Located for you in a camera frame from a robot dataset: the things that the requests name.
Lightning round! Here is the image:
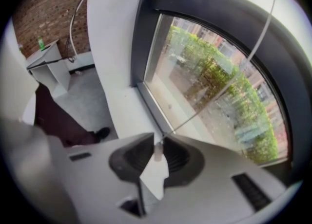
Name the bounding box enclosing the person's black shoe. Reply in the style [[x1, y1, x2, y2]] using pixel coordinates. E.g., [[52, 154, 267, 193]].
[[93, 126, 111, 144]]

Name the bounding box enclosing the green plastic bottle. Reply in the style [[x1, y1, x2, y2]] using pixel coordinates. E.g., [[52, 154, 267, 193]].
[[36, 35, 46, 52]]

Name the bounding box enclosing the white blind cord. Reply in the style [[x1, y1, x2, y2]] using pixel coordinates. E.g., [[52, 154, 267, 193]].
[[153, 0, 278, 162]]

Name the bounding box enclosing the white open cabinet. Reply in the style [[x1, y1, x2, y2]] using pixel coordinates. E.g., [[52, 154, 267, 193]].
[[25, 38, 72, 99]]

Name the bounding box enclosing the person's maroon trouser leg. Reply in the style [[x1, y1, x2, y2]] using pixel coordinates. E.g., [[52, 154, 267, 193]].
[[33, 81, 98, 148]]

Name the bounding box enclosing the dark-framed window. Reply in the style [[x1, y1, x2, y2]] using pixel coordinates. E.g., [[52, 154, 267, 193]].
[[131, 0, 312, 187]]

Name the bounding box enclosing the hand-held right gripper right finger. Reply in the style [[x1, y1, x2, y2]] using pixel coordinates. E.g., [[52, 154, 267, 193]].
[[150, 136, 287, 224]]

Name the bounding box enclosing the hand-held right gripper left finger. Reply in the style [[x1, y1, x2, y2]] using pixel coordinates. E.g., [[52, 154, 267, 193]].
[[48, 131, 155, 224]]

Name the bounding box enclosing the white wall cable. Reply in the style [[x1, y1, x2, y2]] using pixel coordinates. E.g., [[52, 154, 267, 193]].
[[69, 0, 98, 58]]

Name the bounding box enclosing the green hedge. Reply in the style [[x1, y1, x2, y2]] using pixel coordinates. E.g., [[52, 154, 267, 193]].
[[167, 25, 280, 166]]

